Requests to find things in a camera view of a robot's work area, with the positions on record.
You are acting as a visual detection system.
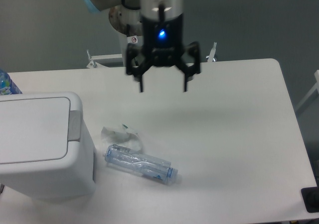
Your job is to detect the white frame at right edge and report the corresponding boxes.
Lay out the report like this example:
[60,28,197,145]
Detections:
[295,70,319,116]

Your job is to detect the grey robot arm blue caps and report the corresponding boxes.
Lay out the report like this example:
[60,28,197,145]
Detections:
[83,0,201,91]

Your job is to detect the white push-button trash can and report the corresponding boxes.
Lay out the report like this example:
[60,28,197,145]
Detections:
[0,92,96,199]

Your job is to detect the black cable on pedestal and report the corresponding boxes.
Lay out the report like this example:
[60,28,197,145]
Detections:
[126,24,133,45]

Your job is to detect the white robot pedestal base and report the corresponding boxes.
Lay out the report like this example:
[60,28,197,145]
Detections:
[86,4,218,69]

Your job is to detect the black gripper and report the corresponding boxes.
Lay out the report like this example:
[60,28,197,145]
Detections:
[126,14,201,93]

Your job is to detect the crushed clear plastic bottle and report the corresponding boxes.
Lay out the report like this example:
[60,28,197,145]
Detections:
[104,144,178,184]

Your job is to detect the black device at table edge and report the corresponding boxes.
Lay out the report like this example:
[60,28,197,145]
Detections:
[301,187,319,213]

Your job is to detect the blue labelled water bottle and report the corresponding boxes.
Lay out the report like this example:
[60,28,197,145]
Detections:
[0,70,22,95]

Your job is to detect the crumpled white paper wrapper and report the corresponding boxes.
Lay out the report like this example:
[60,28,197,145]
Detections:
[101,124,143,153]

